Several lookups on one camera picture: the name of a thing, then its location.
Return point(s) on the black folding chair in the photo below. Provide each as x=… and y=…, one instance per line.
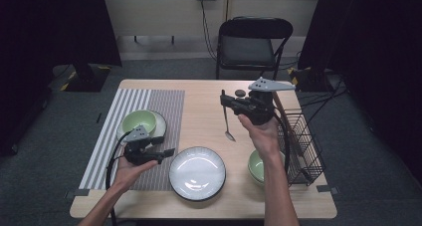
x=252, y=28

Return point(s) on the white plate black rim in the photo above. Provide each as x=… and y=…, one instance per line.
x=162, y=124
x=197, y=173

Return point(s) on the round black table grommet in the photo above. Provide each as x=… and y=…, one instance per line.
x=240, y=93

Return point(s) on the person's right hand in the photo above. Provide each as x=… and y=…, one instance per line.
x=265, y=139

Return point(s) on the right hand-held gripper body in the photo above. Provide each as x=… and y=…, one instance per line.
x=258, y=108

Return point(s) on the metal spoon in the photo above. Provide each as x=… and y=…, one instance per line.
x=229, y=135

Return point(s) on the black curtain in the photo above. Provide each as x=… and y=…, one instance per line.
x=381, y=37
x=49, y=27

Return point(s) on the short black strip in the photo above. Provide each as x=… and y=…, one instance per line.
x=99, y=116

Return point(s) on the grey tape piece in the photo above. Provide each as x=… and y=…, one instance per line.
x=326, y=188
x=76, y=193

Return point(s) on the grey striped placemat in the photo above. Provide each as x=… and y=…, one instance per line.
x=159, y=100

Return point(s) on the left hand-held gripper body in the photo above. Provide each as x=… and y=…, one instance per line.
x=141, y=153

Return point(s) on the person's left hand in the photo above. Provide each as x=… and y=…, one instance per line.
x=127, y=174

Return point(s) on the black stand base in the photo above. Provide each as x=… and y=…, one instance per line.
x=84, y=80
x=312, y=81

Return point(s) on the green ceramic bowl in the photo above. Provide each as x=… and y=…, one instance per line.
x=257, y=166
x=257, y=183
x=139, y=119

